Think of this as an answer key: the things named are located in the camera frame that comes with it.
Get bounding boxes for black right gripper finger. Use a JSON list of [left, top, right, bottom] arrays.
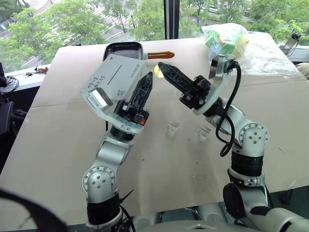
[[159, 66, 193, 95], [158, 61, 198, 88]]

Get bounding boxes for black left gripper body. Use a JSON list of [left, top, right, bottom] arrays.
[[113, 99, 151, 127]]

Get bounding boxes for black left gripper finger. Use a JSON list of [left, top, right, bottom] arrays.
[[129, 72, 155, 113]]

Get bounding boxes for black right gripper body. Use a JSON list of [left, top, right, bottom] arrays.
[[179, 75, 213, 110]]

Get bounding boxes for gold coin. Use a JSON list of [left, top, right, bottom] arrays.
[[154, 63, 165, 79]]

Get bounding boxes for white box with slot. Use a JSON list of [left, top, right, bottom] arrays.
[[79, 54, 147, 114]]

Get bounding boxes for clear acrylic coin stand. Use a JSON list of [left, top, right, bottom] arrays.
[[198, 125, 211, 140], [166, 120, 180, 136]]

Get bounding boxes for plastic bag of colourful blocks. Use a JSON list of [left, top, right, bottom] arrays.
[[200, 22, 301, 74]]

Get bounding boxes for small tools on sill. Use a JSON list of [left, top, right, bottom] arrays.
[[23, 64, 50, 77]]

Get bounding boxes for webcam on metal stand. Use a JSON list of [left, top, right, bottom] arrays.
[[283, 28, 303, 58]]

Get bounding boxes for grey rounded robot body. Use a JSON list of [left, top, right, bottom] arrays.
[[132, 202, 244, 232]]

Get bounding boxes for black equipment beside table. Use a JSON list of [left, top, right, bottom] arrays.
[[0, 62, 26, 138]]

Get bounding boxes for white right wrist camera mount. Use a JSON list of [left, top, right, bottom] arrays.
[[192, 54, 237, 116]]

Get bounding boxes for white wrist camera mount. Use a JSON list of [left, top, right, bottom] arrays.
[[192, 54, 237, 116], [81, 88, 145, 135]]

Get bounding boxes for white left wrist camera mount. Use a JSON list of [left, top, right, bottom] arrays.
[[81, 88, 145, 135]]

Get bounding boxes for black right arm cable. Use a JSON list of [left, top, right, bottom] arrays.
[[215, 60, 242, 158]]

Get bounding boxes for black pan with orange handle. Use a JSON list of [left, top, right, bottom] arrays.
[[103, 42, 175, 61]]

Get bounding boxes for black window frame post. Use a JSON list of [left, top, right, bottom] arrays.
[[163, 0, 181, 40]]

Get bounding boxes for dark curved strap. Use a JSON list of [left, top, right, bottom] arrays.
[[0, 188, 70, 232]]

